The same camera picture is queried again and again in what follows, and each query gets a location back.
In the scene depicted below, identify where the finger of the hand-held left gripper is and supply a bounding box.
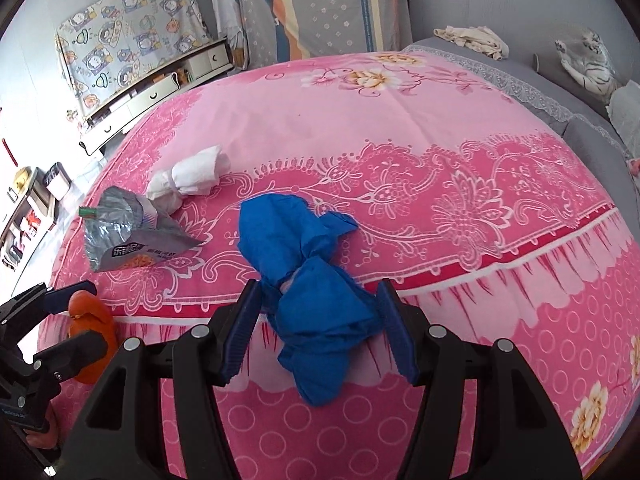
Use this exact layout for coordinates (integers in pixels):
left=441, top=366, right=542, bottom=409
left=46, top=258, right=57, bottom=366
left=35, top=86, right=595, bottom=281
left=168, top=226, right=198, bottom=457
left=0, top=281, right=99, bottom=347
left=31, top=331, right=112, bottom=402

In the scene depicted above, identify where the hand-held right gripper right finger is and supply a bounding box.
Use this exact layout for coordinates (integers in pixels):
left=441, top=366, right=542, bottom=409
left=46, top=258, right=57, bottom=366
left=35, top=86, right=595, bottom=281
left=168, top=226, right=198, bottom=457
left=376, top=280, right=583, bottom=480

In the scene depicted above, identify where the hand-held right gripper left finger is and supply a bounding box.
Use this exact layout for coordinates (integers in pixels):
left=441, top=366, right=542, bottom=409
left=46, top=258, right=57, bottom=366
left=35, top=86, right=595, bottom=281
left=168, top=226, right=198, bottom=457
left=60, top=277, right=261, bottom=480

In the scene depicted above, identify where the orange tangerine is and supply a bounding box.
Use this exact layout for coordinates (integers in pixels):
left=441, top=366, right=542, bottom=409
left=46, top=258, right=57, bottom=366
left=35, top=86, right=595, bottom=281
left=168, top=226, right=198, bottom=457
left=66, top=290, right=119, bottom=385

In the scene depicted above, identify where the blue cloth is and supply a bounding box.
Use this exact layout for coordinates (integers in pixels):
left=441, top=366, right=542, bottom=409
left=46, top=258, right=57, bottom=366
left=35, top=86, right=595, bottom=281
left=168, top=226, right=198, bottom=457
left=237, top=192, right=388, bottom=407

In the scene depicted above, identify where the person's left hand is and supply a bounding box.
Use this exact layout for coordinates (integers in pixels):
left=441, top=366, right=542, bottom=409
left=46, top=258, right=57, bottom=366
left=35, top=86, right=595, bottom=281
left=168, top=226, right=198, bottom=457
left=25, top=406, right=60, bottom=450

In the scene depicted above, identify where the silver snack bag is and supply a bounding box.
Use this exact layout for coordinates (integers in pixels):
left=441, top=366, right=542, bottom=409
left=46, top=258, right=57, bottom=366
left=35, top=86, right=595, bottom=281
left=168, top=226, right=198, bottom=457
left=79, top=185, right=206, bottom=273

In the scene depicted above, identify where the wooden shelf unit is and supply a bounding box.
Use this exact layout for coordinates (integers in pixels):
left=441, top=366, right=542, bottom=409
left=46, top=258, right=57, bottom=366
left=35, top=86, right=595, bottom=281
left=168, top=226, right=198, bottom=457
left=0, top=162, right=71, bottom=268

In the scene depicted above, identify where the yellow round container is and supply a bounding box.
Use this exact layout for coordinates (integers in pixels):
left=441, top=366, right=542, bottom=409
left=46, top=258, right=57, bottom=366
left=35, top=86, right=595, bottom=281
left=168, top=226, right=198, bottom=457
left=12, top=166, right=40, bottom=192

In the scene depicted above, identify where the white crumpled cloth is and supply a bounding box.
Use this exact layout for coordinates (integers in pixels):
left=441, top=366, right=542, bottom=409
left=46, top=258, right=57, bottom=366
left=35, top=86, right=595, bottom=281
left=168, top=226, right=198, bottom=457
left=146, top=145, right=232, bottom=213

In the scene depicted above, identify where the pink floral blanket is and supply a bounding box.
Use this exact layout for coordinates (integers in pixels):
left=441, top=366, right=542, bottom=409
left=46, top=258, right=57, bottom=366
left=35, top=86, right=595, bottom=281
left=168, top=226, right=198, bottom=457
left=37, top=52, right=640, bottom=480

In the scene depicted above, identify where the white dresser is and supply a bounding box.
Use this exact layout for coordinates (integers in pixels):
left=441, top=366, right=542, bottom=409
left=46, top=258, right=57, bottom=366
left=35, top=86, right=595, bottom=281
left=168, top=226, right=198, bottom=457
left=77, top=37, right=236, bottom=156

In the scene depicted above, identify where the cartoon print cloth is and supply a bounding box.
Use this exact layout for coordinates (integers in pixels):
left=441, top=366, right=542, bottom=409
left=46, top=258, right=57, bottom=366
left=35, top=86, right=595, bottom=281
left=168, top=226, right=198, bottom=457
left=55, top=0, right=213, bottom=126

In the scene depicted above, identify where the grey bolster pillow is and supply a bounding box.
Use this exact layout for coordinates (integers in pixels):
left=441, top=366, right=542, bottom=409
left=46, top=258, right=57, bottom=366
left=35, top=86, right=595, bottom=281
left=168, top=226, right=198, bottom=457
left=530, top=51, right=571, bottom=86

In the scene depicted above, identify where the beige crumpled cloth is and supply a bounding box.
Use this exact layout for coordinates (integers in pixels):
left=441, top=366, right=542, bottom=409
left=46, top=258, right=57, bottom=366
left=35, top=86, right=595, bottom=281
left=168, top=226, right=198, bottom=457
left=432, top=25, right=511, bottom=61

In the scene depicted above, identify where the white quilted pillow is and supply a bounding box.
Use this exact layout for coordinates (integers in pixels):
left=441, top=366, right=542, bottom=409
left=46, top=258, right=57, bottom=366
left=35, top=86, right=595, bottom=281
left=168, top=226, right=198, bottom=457
left=607, top=82, right=640, bottom=153

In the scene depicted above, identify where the white hanging garment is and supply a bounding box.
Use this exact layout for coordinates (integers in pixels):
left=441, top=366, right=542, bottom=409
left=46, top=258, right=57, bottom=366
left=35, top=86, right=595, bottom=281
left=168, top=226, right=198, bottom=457
left=205, top=0, right=251, bottom=68

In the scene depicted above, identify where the plush white tiger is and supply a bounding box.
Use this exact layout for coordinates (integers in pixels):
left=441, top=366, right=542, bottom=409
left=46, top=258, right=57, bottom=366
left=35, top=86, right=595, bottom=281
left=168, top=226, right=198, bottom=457
left=552, top=27, right=623, bottom=103

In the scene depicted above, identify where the striped hanging bedsheet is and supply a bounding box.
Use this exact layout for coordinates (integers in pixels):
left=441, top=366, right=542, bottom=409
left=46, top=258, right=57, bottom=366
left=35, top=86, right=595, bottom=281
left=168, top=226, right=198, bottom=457
left=235, top=0, right=416, bottom=61

